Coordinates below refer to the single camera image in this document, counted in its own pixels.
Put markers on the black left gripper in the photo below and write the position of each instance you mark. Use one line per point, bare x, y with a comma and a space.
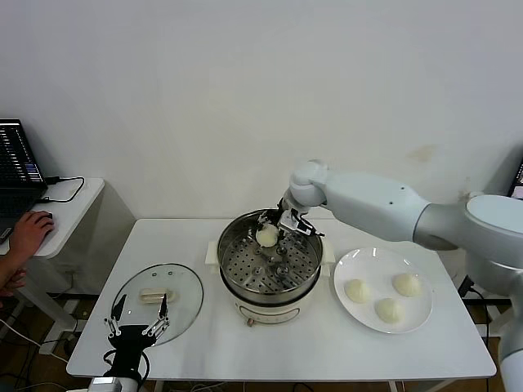
128, 347

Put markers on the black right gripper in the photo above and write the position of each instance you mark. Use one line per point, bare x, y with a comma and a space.
280, 212

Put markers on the white steamed baozi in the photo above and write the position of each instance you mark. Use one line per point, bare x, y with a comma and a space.
390, 310
406, 285
267, 237
357, 291

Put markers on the round glass pot lid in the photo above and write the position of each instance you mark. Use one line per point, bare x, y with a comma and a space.
135, 286

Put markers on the black computer mouse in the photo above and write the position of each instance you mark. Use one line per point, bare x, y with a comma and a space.
50, 215

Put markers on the person's right forearm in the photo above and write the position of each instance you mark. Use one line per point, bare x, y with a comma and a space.
9, 266

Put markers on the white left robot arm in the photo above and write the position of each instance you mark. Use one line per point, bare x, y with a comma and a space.
130, 386

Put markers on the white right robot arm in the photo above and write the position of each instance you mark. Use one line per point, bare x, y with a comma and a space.
367, 200

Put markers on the perforated steel steamer basket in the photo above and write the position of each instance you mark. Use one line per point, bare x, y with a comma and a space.
245, 267

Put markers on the person's left hand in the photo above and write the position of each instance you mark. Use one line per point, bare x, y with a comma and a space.
13, 281

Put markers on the person's right hand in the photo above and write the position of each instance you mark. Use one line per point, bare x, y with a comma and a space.
30, 234

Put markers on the white side desk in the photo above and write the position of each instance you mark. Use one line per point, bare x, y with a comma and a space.
77, 220
495, 320

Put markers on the round white plate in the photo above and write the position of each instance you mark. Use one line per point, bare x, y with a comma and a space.
380, 277

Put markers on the black open laptop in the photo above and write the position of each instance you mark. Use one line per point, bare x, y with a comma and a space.
16, 163
518, 179

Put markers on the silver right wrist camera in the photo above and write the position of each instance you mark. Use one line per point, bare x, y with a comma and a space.
293, 221

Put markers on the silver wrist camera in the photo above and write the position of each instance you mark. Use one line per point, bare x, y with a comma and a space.
106, 384
293, 221

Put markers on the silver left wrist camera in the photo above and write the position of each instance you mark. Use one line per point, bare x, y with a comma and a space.
106, 384

